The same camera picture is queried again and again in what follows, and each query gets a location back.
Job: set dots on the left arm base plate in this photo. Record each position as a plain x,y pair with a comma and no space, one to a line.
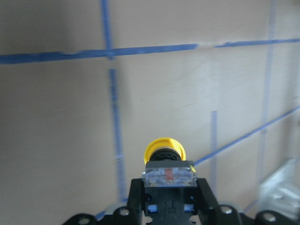
278,193

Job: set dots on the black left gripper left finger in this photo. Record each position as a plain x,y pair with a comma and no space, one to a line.
130,214

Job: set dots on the yellow push button switch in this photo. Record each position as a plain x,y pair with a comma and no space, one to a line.
169,180

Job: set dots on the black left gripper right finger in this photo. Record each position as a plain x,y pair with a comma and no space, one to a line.
210,212

